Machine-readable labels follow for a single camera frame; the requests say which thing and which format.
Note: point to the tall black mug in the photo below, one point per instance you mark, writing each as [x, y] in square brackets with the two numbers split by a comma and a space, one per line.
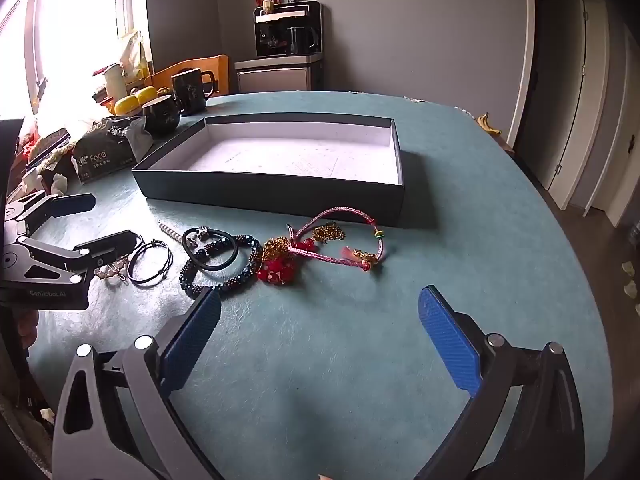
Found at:
[192, 91]

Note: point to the person's left hand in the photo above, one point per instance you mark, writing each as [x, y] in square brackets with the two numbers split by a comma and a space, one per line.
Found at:
[27, 332]

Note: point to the white door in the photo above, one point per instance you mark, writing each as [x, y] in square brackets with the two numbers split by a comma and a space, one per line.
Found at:
[560, 100]

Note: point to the tea bar water dispenser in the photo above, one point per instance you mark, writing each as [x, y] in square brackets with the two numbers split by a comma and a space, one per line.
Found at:
[280, 75]

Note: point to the bright window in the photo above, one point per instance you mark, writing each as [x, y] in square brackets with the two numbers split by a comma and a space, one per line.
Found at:
[75, 20]

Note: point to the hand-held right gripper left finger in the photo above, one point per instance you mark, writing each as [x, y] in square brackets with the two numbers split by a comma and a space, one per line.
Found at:
[192, 342]

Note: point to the round black mug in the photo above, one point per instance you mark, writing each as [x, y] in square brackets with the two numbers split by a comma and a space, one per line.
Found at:
[161, 114]

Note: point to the thin dark metal bangle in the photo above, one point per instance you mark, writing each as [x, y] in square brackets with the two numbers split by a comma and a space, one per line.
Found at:
[134, 272]

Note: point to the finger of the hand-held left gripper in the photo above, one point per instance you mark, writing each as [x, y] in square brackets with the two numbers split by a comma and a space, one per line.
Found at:
[75, 203]
[107, 246]

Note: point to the banana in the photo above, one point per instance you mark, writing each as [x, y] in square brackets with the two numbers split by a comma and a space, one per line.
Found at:
[487, 124]

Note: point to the yellow container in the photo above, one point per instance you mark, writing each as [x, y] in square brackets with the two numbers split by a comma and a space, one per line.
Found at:
[147, 94]
[127, 105]

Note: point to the white cardboard box tray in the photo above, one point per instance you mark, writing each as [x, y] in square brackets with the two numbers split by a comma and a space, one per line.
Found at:
[280, 155]

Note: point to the paper bag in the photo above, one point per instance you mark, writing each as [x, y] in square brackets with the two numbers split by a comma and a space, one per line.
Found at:
[132, 55]

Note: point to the wooden chair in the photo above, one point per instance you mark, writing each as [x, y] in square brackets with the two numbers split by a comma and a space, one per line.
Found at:
[210, 67]

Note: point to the pearl hairpin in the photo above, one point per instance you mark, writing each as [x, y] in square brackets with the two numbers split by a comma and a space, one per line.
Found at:
[170, 232]

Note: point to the grey tissue packet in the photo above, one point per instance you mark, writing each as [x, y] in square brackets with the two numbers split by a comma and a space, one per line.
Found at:
[107, 149]

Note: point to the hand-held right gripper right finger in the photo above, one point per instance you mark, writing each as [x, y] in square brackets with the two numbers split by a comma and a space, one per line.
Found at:
[447, 345]

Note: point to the crumpled white tissue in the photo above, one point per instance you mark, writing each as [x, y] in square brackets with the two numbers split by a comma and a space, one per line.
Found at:
[56, 183]

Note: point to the small glass jar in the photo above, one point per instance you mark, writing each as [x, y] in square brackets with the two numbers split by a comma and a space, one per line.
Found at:
[268, 4]

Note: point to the black kettle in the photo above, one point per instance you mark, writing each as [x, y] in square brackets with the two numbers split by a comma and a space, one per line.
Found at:
[299, 41]

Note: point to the white thermos bottle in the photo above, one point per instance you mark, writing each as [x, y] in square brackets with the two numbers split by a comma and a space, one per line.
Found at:
[115, 81]

